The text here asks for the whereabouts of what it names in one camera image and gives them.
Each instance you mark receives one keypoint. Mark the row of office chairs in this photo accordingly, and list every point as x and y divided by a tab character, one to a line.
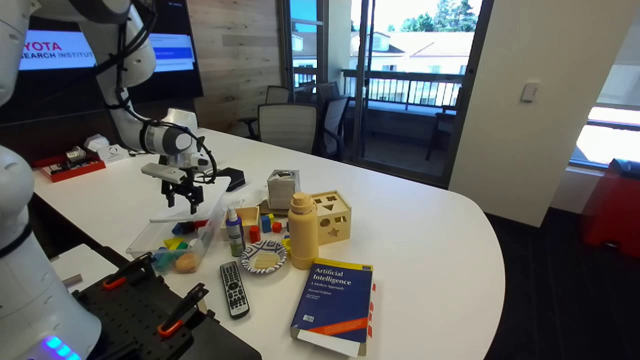
287	125

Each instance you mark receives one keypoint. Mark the red tray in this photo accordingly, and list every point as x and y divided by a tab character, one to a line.
70	170

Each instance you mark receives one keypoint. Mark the yellow wooden block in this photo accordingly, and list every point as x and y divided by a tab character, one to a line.
286	246

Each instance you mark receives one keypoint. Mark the red bin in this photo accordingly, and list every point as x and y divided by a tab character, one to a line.
612	210

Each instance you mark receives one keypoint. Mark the black flat device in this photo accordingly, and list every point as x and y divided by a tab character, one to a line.
232	177

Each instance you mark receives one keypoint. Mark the large wall screen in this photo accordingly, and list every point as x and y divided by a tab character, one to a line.
60	55

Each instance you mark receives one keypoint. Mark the yellow water bottle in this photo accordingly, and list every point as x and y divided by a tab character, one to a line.
303	235

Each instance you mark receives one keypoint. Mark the balcony railing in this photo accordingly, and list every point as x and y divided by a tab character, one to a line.
405	85

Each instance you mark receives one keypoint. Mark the blue toy block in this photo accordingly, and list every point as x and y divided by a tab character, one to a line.
182	228

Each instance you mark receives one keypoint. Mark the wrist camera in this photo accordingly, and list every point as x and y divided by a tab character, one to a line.
162	172

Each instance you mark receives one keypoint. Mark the clear plastic box lid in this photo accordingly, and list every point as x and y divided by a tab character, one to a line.
205	205

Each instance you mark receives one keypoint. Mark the wooden shape sorter box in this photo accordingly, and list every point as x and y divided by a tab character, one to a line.
335	220

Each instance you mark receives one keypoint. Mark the white card box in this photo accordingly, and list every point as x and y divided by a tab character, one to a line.
114	154

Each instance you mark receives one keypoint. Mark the red wooden block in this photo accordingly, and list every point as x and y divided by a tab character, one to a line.
254	234
277	227

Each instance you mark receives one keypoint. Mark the dark balcony chair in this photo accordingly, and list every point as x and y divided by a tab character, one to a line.
442	125

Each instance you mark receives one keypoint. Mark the blue wooden block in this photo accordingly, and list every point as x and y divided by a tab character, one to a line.
266	224

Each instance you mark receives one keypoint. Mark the yellow cracker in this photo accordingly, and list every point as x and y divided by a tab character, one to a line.
266	260

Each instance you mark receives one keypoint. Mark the blue patterned paper plate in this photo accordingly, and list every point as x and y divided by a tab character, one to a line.
250	265

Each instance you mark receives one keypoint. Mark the grey tissue box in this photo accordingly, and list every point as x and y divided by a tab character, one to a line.
283	191

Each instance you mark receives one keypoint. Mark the orange toy ball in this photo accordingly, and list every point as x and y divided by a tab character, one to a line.
186	263

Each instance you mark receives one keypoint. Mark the window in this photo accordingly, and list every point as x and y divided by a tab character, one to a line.
612	135

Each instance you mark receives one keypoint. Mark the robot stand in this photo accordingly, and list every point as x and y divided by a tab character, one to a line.
135	320

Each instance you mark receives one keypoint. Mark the black clamp with orange tips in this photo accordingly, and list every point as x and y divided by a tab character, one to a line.
131	270
182	310

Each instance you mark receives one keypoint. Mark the white angular object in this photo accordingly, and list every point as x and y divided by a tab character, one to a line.
96	142

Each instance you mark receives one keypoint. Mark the small spray bottle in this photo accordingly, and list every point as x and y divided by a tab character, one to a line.
234	232

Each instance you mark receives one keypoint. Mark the black remote control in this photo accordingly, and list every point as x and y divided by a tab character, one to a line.
234	290

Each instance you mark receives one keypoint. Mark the small open wooden box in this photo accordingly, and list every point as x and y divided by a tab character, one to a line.
249	216

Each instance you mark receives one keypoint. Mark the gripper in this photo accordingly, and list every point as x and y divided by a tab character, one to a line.
183	188

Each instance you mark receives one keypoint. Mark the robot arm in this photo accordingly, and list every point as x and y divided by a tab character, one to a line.
30	280

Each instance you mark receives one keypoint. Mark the blue textbook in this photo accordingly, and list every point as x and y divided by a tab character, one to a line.
335	305

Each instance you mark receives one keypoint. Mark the yellow green toy block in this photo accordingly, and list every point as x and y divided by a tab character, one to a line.
176	244

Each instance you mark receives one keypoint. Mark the white wall switch plate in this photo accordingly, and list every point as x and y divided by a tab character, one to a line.
529	92

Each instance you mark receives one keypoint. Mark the clear plastic box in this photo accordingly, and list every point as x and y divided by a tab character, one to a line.
165	240

